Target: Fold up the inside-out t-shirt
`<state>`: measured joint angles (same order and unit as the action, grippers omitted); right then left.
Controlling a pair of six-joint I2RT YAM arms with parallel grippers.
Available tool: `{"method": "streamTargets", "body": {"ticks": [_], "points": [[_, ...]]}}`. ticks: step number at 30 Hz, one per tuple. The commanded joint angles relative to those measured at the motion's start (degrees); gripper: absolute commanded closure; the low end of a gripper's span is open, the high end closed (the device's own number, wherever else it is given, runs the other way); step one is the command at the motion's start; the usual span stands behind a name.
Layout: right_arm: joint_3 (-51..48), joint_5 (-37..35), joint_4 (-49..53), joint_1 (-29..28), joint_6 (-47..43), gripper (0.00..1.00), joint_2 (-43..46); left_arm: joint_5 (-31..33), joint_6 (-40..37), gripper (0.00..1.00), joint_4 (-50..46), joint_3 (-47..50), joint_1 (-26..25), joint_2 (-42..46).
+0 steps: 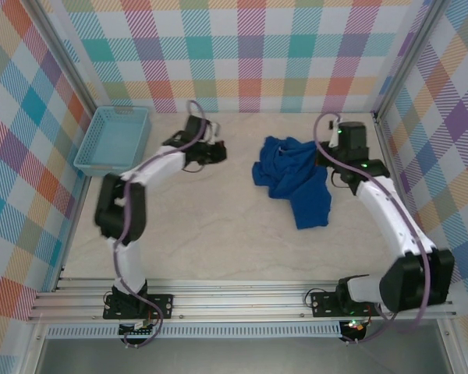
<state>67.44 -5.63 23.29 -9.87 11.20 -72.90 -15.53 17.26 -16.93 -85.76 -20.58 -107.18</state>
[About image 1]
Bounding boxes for aluminium frame post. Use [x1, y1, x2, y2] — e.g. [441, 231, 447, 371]
[372, 0, 453, 118]
[21, 0, 105, 116]

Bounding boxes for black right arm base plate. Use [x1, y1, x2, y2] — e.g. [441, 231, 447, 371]
[310, 290, 383, 319]

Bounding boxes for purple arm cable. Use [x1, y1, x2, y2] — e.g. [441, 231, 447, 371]
[112, 100, 215, 350]
[314, 111, 432, 346]

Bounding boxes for blue t-shirt with panda print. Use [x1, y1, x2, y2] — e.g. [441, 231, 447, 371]
[251, 135, 332, 231]

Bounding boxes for aluminium mounting rail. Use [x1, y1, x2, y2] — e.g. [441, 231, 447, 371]
[27, 277, 457, 323]

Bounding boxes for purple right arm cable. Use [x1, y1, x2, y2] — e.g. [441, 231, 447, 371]
[314, 111, 432, 346]

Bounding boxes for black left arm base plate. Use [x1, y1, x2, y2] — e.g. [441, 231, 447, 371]
[102, 292, 175, 320]

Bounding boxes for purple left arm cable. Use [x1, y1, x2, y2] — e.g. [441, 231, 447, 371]
[112, 100, 215, 350]

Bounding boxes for small circuit board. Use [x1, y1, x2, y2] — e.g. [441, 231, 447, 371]
[119, 319, 157, 338]
[341, 319, 370, 340]

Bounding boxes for slotted grey cable duct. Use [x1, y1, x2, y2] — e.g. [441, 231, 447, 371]
[46, 321, 342, 339]

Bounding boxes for grey metal panel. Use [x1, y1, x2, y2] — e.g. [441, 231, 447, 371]
[34, 337, 452, 374]

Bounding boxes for light blue plastic basket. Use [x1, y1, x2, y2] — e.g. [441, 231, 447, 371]
[73, 105, 153, 179]

